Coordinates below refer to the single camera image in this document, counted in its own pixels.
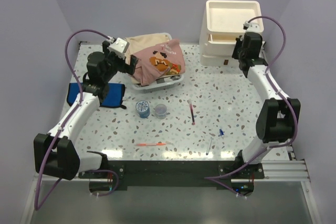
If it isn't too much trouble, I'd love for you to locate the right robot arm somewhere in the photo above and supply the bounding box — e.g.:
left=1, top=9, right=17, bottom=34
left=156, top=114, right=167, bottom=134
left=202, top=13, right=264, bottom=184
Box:
left=233, top=31, right=301, bottom=178

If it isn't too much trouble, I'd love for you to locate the blue binder clip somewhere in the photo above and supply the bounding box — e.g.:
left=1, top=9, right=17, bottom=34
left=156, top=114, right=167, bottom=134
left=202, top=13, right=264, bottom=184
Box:
left=219, top=129, right=224, bottom=138

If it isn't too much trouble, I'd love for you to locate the blue cloth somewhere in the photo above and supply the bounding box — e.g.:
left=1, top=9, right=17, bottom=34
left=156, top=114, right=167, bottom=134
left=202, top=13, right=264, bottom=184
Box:
left=66, top=83, right=127, bottom=109

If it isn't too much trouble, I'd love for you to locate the white slim pen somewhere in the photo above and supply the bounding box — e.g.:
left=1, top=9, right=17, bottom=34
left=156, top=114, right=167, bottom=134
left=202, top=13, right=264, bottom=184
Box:
left=206, top=137, right=213, bottom=155

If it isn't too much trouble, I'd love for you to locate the pink printed t-shirt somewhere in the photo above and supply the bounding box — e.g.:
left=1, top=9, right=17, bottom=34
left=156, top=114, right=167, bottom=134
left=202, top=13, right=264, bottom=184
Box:
left=132, top=39, right=185, bottom=86

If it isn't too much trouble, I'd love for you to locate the aluminium rail frame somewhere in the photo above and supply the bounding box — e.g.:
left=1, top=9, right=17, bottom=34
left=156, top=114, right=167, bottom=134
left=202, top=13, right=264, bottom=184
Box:
left=19, top=40, right=320, bottom=224

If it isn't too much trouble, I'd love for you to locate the white drawer cabinet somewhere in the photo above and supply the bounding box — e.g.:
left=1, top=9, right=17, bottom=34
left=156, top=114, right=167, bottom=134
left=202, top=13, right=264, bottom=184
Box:
left=199, top=0, right=261, bottom=67

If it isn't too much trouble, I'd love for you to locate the clear plastic cup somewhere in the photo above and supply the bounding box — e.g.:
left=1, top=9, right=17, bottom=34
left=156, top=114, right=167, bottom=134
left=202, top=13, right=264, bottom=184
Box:
left=154, top=104, right=167, bottom=119

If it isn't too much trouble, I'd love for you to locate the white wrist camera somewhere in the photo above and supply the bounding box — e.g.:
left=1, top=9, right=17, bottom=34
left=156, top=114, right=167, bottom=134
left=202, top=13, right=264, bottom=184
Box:
left=108, top=37, right=129, bottom=53
left=243, top=22, right=263, bottom=35

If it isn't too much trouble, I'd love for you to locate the blue round tin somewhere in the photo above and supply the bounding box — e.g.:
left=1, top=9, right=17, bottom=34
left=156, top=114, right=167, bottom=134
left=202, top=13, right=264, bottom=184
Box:
left=135, top=100, right=150, bottom=118

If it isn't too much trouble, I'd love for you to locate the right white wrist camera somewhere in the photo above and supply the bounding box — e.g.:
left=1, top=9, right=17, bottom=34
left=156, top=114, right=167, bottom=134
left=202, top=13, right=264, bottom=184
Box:
left=243, top=22, right=263, bottom=35

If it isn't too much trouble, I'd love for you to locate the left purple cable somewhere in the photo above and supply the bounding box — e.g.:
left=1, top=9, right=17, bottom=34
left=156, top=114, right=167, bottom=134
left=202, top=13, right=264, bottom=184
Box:
left=34, top=29, right=120, bottom=211

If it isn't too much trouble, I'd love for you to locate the orange pen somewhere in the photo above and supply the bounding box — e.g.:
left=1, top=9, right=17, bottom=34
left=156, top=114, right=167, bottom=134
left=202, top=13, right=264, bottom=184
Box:
left=136, top=143, right=166, bottom=147

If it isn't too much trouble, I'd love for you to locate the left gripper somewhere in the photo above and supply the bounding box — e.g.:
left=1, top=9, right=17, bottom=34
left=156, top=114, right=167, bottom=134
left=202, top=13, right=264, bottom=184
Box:
left=102, top=42, right=138, bottom=83

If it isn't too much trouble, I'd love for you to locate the white laundry basket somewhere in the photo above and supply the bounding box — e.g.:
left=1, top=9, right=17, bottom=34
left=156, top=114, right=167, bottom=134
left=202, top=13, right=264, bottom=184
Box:
left=122, top=31, right=186, bottom=94

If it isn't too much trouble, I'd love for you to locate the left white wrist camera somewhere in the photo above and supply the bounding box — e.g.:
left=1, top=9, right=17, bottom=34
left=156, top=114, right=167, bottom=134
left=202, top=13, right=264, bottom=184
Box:
left=108, top=37, right=129, bottom=53

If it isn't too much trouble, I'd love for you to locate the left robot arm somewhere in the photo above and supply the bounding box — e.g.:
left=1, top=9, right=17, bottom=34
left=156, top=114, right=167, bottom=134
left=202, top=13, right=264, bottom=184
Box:
left=34, top=38, right=138, bottom=180

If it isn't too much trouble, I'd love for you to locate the magenta pen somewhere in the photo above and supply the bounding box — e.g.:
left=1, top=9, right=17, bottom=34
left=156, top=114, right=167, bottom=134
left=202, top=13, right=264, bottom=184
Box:
left=187, top=99, right=195, bottom=125

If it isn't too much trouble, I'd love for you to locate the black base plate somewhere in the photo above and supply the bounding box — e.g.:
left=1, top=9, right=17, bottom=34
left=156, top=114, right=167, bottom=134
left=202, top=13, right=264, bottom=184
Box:
left=79, top=161, right=265, bottom=191

